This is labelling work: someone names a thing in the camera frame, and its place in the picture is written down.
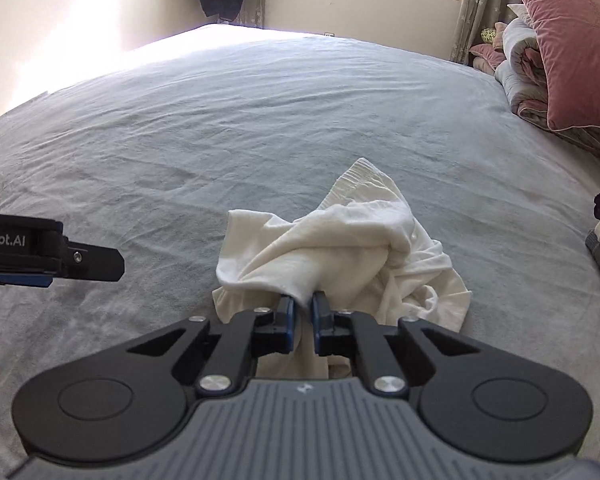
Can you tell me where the white garment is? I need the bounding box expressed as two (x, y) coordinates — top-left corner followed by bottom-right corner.
(212, 158), (471, 379)

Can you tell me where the grey bed sheet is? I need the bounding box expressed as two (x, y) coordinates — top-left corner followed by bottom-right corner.
(0, 25), (600, 474)

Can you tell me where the folded grey pink quilt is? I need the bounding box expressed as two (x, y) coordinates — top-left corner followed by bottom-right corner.
(492, 3), (600, 158)

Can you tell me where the small pink cushion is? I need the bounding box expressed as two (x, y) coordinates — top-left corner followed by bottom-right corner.
(469, 22), (507, 75)

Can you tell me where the pink velvet pillow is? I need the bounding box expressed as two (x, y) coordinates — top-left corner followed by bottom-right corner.
(521, 0), (600, 132)

